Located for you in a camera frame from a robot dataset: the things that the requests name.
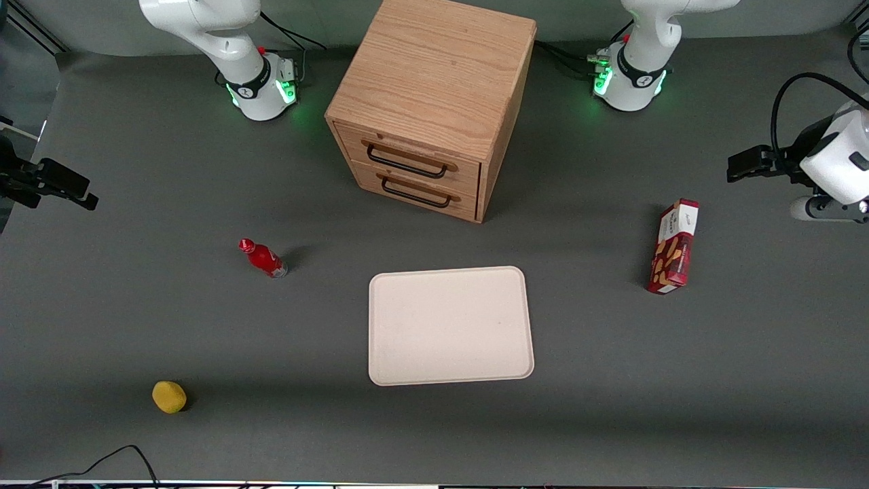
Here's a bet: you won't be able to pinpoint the red cookie box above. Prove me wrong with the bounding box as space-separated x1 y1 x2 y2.
646 198 700 295

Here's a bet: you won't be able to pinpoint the black right arm base cables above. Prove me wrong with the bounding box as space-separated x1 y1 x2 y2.
259 10 328 82

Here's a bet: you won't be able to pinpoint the red soda bottle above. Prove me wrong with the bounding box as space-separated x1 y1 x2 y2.
238 238 289 280

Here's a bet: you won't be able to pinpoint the black looped wrist cable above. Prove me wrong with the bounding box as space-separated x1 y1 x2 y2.
770 71 869 158

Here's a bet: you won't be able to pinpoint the wooden two-drawer cabinet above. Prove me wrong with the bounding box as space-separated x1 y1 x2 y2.
325 0 538 224

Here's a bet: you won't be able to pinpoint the black cable at frame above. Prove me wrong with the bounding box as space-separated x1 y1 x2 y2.
847 26 869 86

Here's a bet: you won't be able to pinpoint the black cable on table edge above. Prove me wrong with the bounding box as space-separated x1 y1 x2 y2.
27 445 161 489

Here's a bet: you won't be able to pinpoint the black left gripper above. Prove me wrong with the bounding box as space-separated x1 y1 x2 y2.
727 115 834 186

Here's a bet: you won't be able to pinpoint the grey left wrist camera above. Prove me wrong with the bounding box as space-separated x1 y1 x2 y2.
790 196 869 223

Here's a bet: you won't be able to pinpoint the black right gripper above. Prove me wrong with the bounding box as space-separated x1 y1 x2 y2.
0 134 100 211

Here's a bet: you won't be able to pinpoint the beige rectangular tray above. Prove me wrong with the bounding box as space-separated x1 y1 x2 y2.
368 266 536 386

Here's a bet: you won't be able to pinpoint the black arm base cables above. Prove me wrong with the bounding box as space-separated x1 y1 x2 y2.
534 20 635 77
259 10 328 82

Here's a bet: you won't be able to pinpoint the wooden drawer with short handle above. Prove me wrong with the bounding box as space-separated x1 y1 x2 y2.
349 161 480 222

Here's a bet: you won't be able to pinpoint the black left arm base cables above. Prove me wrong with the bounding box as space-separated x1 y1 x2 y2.
534 20 635 77

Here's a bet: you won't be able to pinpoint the wooden drawer with long handle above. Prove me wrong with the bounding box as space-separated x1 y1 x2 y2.
333 122 483 198

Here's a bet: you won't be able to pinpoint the dark metal frame rail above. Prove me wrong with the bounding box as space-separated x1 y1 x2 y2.
0 0 70 55

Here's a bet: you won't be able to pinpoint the short black drawer handle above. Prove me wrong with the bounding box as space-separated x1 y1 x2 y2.
381 176 453 209

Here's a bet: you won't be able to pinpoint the long black drawer handle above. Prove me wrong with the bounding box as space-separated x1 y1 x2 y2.
366 144 449 180

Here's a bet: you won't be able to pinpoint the yellow lemon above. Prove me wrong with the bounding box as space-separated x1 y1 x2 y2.
152 381 187 414

